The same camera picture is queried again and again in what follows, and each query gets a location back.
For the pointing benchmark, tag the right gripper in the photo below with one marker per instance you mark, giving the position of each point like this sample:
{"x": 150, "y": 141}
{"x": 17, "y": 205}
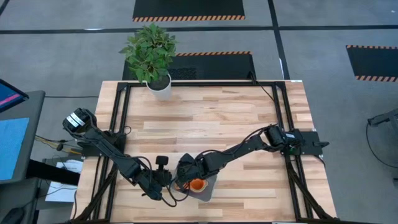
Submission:
{"x": 189, "y": 171}

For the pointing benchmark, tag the green leafy plant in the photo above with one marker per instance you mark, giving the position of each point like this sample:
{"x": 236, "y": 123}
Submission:
{"x": 149, "y": 53}

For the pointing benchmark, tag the white plant pot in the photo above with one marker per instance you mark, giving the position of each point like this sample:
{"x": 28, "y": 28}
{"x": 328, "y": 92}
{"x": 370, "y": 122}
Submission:
{"x": 161, "y": 91}

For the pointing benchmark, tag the black desk leg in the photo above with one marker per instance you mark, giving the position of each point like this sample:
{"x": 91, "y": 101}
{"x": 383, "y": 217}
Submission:
{"x": 53, "y": 172}

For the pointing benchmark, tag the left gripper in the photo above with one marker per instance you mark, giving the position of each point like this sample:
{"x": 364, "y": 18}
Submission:
{"x": 158, "y": 180}

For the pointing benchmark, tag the blue sheet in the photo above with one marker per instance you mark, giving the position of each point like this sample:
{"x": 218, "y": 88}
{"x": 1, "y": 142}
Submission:
{"x": 12, "y": 149}

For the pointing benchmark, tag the black hazard-striped floor mat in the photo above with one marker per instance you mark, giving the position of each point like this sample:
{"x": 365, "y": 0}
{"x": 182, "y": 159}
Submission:
{"x": 214, "y": 67}
{"x": 186, "y": 7}
{"x": 373, "y": 63}

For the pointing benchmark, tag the grey plastic basket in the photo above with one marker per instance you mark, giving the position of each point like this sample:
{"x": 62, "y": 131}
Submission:
{"x": 208, "y": 193}

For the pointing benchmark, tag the grey desk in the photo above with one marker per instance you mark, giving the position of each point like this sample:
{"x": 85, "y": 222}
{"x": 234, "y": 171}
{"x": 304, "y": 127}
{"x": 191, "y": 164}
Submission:
{"x": 35, "y": 124}

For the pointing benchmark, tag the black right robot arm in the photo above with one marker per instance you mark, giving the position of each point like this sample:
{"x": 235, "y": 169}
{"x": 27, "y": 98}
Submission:
{"x": 242, "y": 149}

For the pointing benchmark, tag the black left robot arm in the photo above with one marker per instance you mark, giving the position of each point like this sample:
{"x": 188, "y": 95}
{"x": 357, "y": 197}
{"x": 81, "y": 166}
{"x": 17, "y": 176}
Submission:
{"x": 109, "y": 149}

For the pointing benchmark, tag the computer monitor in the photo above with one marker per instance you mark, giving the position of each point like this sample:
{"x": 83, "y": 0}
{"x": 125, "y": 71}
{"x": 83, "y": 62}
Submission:
{"x": 9, "y": 96}

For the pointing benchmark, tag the black tripod base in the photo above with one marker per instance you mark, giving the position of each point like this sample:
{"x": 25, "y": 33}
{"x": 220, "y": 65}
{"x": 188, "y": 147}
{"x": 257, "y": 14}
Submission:
{"x": 388, "y": 118}

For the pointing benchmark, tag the black aluminium table frame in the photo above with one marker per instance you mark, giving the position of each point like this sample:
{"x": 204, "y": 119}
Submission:
{"x": 199, "y": 84}

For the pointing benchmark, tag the black computer mouse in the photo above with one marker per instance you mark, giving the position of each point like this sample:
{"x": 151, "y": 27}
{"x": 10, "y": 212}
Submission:
{"x": 14, "y": 216}

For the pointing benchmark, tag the white paper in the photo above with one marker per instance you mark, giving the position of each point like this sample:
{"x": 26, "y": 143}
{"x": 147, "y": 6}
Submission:
{"x": 62, "y": 193}

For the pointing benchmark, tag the orange measuring cup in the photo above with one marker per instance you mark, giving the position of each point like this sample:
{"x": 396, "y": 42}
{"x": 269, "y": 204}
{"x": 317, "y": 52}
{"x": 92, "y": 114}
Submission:
{"x": 198, "y": 185}

